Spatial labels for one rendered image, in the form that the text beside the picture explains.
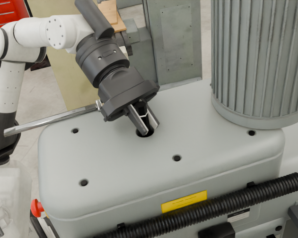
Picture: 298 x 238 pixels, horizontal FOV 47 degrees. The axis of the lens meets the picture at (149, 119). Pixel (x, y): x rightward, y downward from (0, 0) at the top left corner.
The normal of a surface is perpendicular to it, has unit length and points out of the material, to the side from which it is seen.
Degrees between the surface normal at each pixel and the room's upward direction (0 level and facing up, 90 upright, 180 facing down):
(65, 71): 90
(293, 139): 0
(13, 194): 58
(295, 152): 0
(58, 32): 69
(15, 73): 93
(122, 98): 31
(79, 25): 39
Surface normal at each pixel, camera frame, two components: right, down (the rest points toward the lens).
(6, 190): 0.41, 0.01
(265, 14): -0.36, 0.64
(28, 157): -0.13, -0.75
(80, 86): 0.27, 0.60
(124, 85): 0.19, -0.41
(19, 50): 0.66, 0.55
